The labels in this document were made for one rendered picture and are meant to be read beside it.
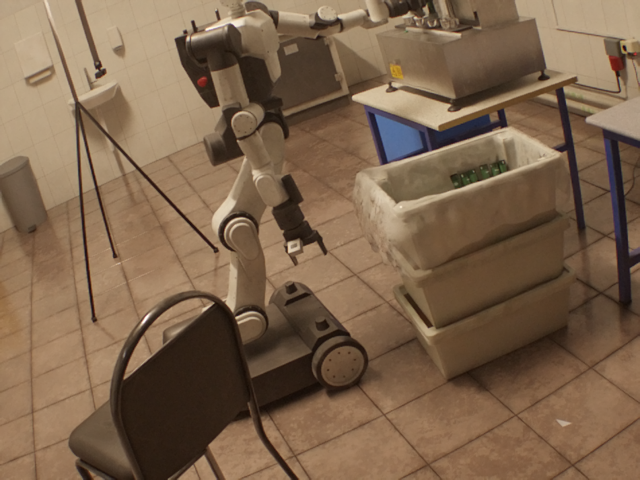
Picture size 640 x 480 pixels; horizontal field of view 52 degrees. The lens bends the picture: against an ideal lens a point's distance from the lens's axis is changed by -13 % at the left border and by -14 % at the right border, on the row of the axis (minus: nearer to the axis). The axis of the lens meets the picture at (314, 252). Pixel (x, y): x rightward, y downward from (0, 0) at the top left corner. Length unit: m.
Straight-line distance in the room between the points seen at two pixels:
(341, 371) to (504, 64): 1.33
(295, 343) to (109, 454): 1.19
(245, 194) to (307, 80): 3.48
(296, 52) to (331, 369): 3.68
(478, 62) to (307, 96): 3.30
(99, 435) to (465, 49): 1.89
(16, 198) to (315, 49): 2.76
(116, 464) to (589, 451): 1.35
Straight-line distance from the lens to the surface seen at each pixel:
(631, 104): 2.60
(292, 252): 2.37
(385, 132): 3.88
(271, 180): 2.30
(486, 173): 2.62
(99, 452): 1.73
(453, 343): 2.47
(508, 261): 2.43
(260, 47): 2.35
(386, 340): 2.86
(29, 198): 6.04
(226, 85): 2.25
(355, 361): 2.64
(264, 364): 2.64
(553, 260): 2.53
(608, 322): 2.71
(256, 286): 2.64
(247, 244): 2.53
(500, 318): 2.51
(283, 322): 2.84
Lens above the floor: 1.56
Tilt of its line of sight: 25 degrees down
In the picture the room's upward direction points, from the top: 17 degrees counter-clockwise
